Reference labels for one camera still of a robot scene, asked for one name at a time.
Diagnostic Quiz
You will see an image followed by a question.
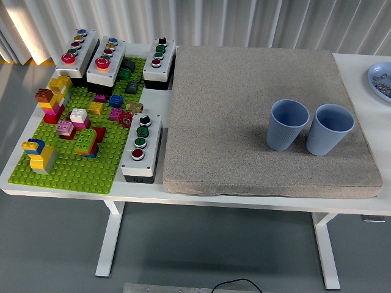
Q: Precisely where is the blue plate with metal nuts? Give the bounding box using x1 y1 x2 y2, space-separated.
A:
367 62 391 104

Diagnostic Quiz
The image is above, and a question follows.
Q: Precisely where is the four-button white control box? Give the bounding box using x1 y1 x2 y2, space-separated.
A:
120 112 164 184
142 37 177 91

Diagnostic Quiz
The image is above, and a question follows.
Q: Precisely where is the red building brick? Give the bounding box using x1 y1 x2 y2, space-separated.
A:
91 126 107 143

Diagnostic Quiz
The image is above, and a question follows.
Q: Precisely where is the yellow white brick stack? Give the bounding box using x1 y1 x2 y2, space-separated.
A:
48 75 73 106

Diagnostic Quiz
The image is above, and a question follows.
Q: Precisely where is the grey-brown fabric mat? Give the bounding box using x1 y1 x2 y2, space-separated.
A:
163 45 384 199

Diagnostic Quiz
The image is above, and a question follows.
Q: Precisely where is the white table leg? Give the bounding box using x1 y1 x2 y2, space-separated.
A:
311 212 342 291
95 200 125 278

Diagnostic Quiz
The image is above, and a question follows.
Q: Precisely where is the pink white red brick stack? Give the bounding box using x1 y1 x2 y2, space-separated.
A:
56 120 77 140

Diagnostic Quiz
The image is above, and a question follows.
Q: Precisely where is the white pleated curtain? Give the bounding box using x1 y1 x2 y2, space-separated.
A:
0 0 391 67

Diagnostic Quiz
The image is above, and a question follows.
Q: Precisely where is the green orange blue brick stack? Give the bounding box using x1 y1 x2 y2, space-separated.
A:
75 128 100 159

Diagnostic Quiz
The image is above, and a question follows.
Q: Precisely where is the blue ribbed plastic cup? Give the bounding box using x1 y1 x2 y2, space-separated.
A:
305 104 356 156
266 99 310 152

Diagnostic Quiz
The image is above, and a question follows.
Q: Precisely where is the red valve handwheel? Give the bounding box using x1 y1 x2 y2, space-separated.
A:
119 112 134 128

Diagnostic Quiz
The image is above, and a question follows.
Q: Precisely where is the brown yellow red brick tower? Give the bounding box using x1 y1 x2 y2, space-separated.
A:
35 88 67 125

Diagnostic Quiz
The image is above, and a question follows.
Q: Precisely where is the five-button white control box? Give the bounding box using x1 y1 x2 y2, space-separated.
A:
86 36 127 95
55 29 101 89

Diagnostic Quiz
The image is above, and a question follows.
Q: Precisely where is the green studded building baseplate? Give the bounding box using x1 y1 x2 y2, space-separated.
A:
8 56 147 195

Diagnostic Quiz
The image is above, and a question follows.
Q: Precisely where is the blue yellow grey brick stack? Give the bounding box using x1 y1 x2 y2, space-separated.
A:
21 138 59 175

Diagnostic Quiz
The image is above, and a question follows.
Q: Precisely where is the black cable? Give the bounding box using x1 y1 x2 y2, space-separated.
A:
212 278 263 293

